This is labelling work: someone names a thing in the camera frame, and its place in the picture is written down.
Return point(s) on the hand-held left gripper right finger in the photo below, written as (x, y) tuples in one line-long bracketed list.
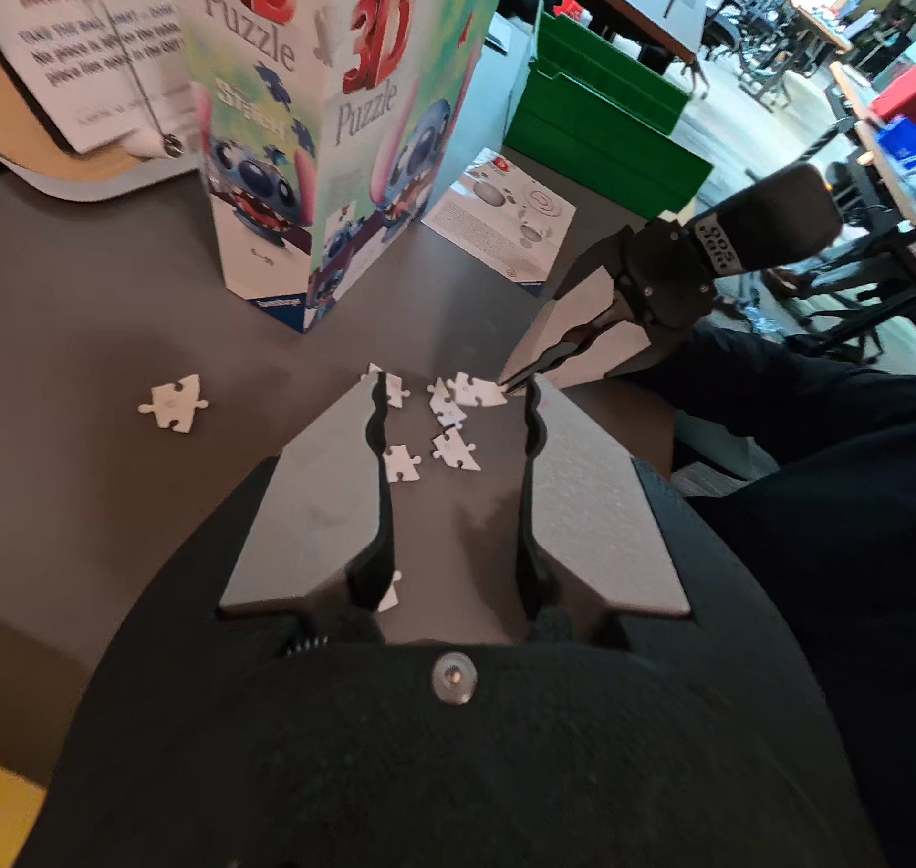
[(601, 524)]

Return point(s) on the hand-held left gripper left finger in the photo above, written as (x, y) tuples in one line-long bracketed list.
[(315, 517)]

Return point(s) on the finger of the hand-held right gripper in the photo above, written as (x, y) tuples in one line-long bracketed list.
[(608, 353), (565, 313)]

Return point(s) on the white puzzle pieces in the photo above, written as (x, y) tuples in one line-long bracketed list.
[(174, 404)]

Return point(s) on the person's right forearm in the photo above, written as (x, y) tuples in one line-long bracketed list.
[(787, 396)]

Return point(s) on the cartoon print puzzle box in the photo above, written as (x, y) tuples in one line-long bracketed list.
[(257, 167)]

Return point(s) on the folded instruction leaflet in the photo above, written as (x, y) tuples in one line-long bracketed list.
[(501, 224)]

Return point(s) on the green plastic bin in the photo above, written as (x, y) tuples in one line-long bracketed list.
[(601, 124)]

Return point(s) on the black office chair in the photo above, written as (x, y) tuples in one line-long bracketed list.
[(859, 274)]

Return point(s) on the person's dark clothed body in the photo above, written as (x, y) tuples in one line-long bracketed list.
[(823, 596)]

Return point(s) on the blue storage bin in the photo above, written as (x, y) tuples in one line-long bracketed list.
[(898, 142)]

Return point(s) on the red storage bin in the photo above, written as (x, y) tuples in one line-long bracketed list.
[(894, 99)]

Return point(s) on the white board base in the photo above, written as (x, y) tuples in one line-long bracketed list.
[(86, 192)]

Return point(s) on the yellow plastic bin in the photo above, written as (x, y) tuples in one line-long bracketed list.
[(14, 818)]

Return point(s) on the printed instruction sheet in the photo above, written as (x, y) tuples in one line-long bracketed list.
[(71, 59)]

